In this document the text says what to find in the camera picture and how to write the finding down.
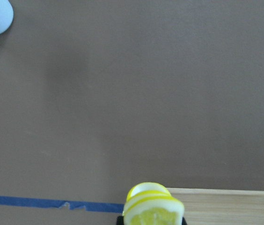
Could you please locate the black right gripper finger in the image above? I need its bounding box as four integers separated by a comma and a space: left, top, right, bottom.
116, 216, 125, 225

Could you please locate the lemon slice yellow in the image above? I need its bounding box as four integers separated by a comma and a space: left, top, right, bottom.
122, 182, 184, 225

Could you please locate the wooden cutting board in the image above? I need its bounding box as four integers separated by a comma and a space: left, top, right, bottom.
169, 188, 264, 225

